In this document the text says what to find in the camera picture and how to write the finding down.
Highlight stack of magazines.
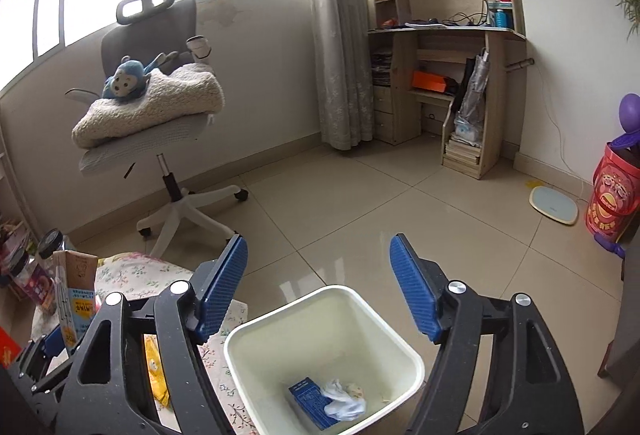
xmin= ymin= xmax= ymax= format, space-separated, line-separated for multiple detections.
xmin=370 ymin=49 xmax=394 ymax=87

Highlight stack of books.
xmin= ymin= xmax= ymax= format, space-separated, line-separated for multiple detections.
xmin=443 ymin=135 xmax=484 ymax=167

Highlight purple-label clear plastic jar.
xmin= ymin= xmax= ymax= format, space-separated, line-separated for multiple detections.
xmin=9 ymin=249 xmax=57 ymax=313

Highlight white tissue pack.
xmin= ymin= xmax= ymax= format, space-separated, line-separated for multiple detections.
xmin=452 ymin=112 xmax=482 ymax=139

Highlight floral tablecloth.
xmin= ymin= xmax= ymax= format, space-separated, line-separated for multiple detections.
xmin=31 ymin=251 xmax=262 ymax=435

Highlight orange box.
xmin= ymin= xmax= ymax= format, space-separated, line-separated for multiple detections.
xmin=410 ymin=70 xmax=450 ymax=94

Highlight red gift bag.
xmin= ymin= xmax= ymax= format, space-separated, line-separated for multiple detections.
xmin=0 ymin=326 xmax=24 ymax=365

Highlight grey office chair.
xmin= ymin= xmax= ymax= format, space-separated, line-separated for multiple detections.
xmin=65 ymin=0 xmax=250 ymax=261

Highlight silver folded umbrella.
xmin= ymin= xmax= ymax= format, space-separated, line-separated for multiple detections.
xmin=454 ymin=47 xmax=489 ymax=136

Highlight grey patterned curtain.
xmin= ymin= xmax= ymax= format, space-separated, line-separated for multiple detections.
xmin=305 ymin=0 xmax=377 ymax=151

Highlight black cables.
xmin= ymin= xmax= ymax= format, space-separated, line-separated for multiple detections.
xmin=442 ymin=0 xmax=489 ymax=27

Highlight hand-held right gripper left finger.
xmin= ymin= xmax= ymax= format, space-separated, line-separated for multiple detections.
xmin=30 ymin=234 xmax=251 ymax=435

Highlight wooden computer desk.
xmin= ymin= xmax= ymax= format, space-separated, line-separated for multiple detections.
xmin=367 ymin=0 xmax=536 ymax=181

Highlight crumpled white tissue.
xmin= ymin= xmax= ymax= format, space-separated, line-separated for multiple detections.
xmin=320 ymin=378 xmax=369 ymax=421

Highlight white wall cable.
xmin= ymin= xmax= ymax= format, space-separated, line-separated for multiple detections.
xmin=534 ymin=62 xmax=592 ymax=202

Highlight yellow snack packet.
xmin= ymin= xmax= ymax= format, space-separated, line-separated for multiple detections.
xmin=143 ymin=334 xmax=174 ymax=409

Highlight blue cardboard box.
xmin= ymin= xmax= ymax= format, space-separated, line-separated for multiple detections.
xmin=287 ymin=377 xmax=346 ymax=431

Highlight red printed drum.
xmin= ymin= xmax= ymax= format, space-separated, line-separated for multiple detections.
xmin=584 ymin=141 xmax=640 ymax=242

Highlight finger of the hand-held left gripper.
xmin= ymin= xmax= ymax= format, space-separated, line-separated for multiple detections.
xmin=7 ymin=321 xmax=77 ymax=397

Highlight light blue bathroom scale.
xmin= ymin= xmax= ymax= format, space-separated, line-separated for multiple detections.
xmin=528 ymin=184 xmax=580 ymax=227

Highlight blue monkey plush toy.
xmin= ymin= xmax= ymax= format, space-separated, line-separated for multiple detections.
xmin=102 ymin=50 xmax=181 ymax=104

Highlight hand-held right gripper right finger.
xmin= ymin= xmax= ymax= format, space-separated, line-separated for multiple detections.
xmin=389 ymin=233 xmax=587 ymax=435

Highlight black-lid clear plastic jar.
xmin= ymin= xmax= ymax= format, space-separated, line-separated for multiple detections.
xmin=37 ymin=228 xmax=67 ymax=276

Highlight white plastic trash bin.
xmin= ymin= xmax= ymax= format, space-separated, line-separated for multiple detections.
xmin=223 ymin=284 xmax=426 ymax=435

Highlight cream fleece blanket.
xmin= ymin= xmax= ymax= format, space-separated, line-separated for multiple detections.
xmin=71 ymin=64 xmax=226 ymax=149

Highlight brown and blue drink carton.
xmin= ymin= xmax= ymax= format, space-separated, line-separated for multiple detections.
xmin=52 ymin=249 xmax=100 ymax=352

